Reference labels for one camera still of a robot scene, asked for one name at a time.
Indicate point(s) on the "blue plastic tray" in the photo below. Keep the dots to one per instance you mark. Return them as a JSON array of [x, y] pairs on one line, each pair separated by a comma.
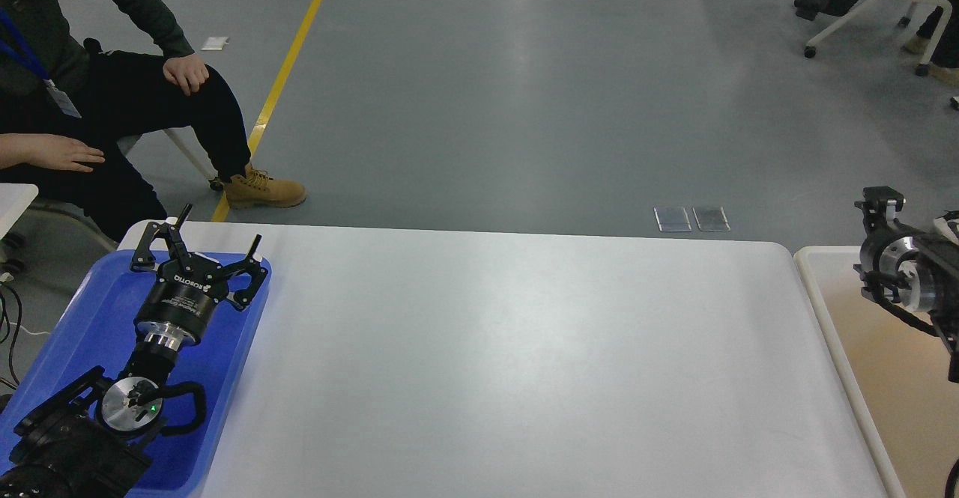
[[97, 329]]

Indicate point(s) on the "seated person in green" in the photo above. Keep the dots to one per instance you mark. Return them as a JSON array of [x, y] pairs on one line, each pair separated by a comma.
[[52, 84]]

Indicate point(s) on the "tan work boot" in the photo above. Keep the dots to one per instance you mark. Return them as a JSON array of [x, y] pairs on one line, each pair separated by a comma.
[[256, 188]]

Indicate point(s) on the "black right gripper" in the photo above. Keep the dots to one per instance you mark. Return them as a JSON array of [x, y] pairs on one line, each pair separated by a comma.
[[892, 263]]

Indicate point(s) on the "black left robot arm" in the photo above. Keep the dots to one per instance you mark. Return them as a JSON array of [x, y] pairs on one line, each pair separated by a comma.
[[130, 394]]

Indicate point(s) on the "person's left hand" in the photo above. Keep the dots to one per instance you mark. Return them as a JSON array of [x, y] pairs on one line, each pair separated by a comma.
[[188, 72]]

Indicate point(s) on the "person's right hand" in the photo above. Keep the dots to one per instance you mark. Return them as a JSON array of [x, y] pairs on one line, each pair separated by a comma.
[[54, 152]]

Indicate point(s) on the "white stool under person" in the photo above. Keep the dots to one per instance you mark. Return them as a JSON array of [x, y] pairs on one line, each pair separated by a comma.
[[126, 144]]

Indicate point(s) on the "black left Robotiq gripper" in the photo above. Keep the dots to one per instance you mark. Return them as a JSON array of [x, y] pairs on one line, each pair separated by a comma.
[[182, 296]]

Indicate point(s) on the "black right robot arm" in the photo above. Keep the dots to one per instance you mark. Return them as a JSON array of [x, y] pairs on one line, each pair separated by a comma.
[[942, 256]]

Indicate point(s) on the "floor socket plate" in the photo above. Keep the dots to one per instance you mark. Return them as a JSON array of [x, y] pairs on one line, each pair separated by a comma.
[[711, 219], [672, 219]]

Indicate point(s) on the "left floor socket plate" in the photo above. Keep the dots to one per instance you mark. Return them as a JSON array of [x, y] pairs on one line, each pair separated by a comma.
[[672, 219]]

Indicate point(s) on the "right floor socket plate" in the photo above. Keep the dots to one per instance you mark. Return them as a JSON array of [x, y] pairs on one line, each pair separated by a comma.
[[711, 219]]

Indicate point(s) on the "white plastic bin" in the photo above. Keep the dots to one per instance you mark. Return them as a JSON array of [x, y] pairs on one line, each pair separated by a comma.
[[896, 377]]

